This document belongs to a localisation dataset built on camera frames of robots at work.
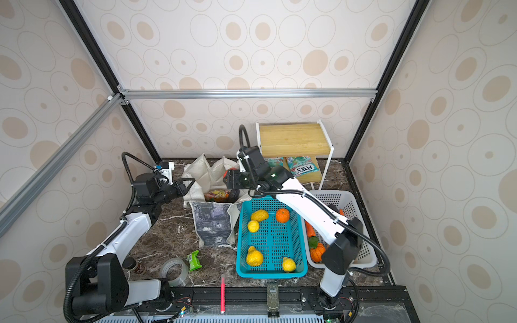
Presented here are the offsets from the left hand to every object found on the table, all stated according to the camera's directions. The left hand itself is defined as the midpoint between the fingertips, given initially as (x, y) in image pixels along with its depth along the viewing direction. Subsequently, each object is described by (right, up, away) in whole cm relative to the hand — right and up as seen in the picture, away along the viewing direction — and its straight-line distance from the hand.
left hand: (198, 177), depth 80 cm
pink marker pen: (+11, -44, -6) cm, 45 cm away
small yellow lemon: (+21, -22, +9) cm, 32 cm away
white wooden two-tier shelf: (+42, +11, -1) cm, 43 cm away
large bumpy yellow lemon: (+22, -31, -2) cm, 39 cm away
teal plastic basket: (+29, -29, +8) cm, 42 cm away
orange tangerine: (+35, -17, +11) cm, 41 cm away
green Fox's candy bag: (+43, +5, +12) cm, 45 cm away
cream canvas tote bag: (+7, -18, -2) cm, 20 cm away
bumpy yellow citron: (+24, -18, +12) cm, 32 cm away
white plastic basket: (+63, -11, +12) cm, 65 cm away
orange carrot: (+46, -23, +6) cm, 52 cm away
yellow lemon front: (+36, -34, -2) cm, 49 cm away
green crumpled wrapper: (-2, -34, +1) cm, 34 cm away
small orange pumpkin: (+47, -30, -1) cm, 56 cm away
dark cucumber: (+12, -9, +14) cm, 21 cm away
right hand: (+13, -1, -5) cm, 14 cm away
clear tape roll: (-10, -38, +1) cm, 39 cm away
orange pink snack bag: (+6, -9, +10) cm, 14 cm away
